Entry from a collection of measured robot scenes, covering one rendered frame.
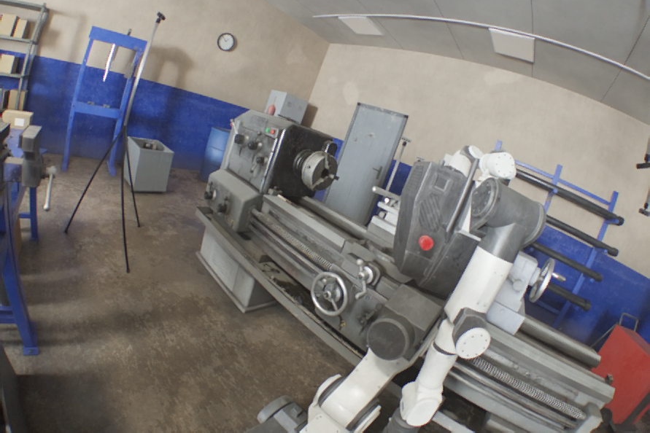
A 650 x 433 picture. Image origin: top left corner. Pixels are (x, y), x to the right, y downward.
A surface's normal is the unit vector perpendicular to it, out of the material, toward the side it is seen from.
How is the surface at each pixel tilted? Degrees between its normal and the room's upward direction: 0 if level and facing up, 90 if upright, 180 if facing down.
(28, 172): 90
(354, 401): 42
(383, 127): 90
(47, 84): 90
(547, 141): 90
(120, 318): 0
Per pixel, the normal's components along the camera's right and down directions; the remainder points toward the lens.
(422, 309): -0.16, -0.74
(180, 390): 0.33, -0.92
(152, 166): 0.77, 0.38
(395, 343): -0.60, -0.13
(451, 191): -0.11, 0.09
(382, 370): -0.33, -0.58
